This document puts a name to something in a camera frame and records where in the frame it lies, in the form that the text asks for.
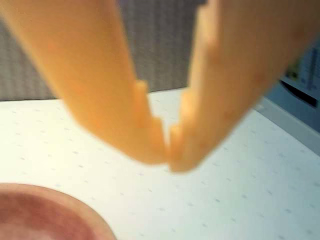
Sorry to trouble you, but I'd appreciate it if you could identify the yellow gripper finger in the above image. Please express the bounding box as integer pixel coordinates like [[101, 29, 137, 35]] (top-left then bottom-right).
[[0, 0, 168, 166], [168, 0, 320, 174]]

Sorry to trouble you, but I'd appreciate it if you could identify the round wooden bowl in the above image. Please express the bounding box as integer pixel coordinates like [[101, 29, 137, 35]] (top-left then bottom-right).
[[0, 183, 118, 240]]

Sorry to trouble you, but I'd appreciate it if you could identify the blue grey box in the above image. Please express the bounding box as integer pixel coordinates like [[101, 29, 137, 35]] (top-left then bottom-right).
[[259, 42, 320, 158]]

